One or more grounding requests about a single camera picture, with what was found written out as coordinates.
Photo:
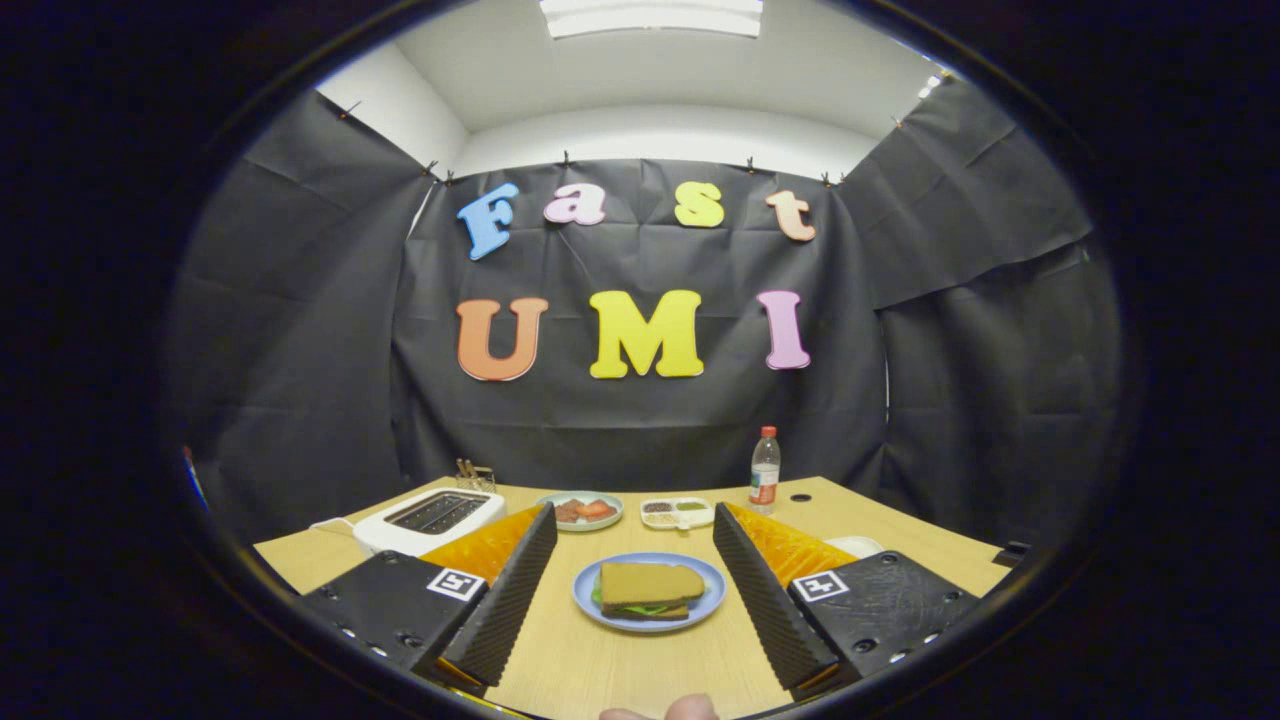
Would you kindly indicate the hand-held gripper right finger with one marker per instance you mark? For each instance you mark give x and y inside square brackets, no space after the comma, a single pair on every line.
[765,610]

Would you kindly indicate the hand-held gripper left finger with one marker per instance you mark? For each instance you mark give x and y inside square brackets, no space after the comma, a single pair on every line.
[515,610]

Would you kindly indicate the green lettuce leaf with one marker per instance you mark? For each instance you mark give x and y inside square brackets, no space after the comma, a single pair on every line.
[645,608]

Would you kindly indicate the blue round plate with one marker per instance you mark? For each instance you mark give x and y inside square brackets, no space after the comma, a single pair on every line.
[711,595]

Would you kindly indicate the white square dish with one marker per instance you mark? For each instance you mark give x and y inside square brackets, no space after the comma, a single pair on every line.
[855,546]

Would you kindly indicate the brown meat patty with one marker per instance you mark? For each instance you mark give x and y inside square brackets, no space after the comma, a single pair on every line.
[567,512]

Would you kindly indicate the white divided condiment dish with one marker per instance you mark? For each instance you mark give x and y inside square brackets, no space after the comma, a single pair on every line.
[700,520]

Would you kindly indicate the pale green round plate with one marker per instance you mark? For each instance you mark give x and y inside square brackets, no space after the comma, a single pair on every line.
[600,526]

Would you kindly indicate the clear plastic water bottle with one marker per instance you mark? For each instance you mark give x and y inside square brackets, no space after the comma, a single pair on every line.
[765,485]

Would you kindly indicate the red tomato slice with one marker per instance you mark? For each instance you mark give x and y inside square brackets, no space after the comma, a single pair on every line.
[596,508]

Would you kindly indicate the white toaster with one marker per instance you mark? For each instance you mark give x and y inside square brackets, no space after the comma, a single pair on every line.
[400,540]

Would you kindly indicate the ceiling light panel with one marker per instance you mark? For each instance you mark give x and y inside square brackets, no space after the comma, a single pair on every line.
[650,18]

